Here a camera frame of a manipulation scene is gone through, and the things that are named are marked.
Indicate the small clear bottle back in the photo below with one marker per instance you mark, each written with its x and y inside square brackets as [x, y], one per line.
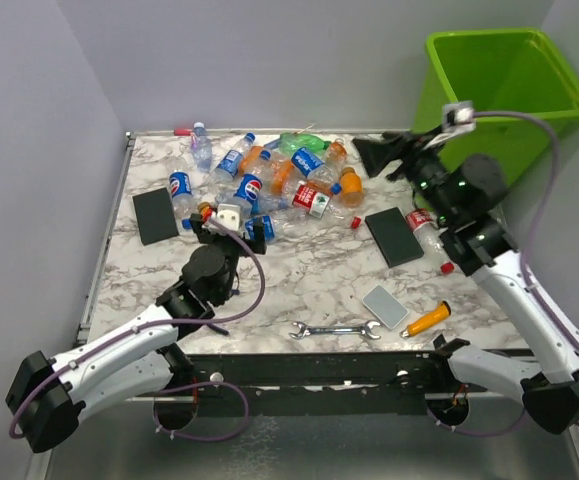
[201, 147]

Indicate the red label bottle by bin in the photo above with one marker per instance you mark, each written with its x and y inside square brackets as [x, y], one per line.
[423, 228]

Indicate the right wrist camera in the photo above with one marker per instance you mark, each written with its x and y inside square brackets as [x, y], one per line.
[457, 119]

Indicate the right black foam pad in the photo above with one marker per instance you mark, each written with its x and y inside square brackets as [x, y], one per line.
[393, 236]

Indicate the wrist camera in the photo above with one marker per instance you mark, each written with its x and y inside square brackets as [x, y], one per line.
[224, 217]
[457, 119]

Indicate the green sprite bottle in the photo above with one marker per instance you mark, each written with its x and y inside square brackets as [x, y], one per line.
[291, 142]

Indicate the loose red bottle cap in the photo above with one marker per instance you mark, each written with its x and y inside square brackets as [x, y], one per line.
[355, 223]

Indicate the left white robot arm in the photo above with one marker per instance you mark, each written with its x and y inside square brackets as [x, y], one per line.
[50, 396]

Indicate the black foam pad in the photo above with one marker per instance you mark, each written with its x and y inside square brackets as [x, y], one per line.
[393, 236]
[155, 217]

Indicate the small orange juice bottle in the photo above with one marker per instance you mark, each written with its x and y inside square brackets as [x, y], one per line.
[205, 209]

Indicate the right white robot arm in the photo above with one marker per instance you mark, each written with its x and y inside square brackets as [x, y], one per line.
[485, 251]

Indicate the green plastic bin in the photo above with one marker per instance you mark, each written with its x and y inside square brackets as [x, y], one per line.
[498, 71]

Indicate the black base frame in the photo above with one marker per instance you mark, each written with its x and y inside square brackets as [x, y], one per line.
[319, 383]

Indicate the silver open-end wrench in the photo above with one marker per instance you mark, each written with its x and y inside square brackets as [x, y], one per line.
[364, 330]

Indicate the orange screwdriver handle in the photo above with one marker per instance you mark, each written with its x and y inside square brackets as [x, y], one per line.
[427, 321]

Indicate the blue label water bottle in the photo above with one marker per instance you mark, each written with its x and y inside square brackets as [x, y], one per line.
[278, 225]

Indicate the orange label bottle centre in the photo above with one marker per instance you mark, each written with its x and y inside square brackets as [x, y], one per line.
[272, 170]

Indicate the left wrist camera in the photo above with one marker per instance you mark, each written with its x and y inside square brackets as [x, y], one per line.
[224, 217]

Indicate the grey rectangular sharpening stone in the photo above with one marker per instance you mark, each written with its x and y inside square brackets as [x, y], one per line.
[385, 307]

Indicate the blue label bottle back right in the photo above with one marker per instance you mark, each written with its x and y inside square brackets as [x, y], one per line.
[316, 172]

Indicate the orange label bottle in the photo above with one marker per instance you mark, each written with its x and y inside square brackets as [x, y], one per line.
[335, 156]
[272, 170]

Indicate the orange label bottle back right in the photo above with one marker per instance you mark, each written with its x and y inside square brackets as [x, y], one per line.
[335, 156]

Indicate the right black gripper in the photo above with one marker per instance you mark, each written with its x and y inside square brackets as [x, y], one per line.
[376, 153]

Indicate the blue label bottle back left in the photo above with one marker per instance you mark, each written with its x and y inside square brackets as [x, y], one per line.
[228, 166]

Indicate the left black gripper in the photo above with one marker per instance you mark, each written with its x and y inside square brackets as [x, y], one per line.
[257, 245]

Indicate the pepsi bottle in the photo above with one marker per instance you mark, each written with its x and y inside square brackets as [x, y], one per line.
[183, 202]
[246, 195]

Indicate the left black foam pad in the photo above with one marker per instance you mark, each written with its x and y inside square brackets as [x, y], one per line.
[155, 217]

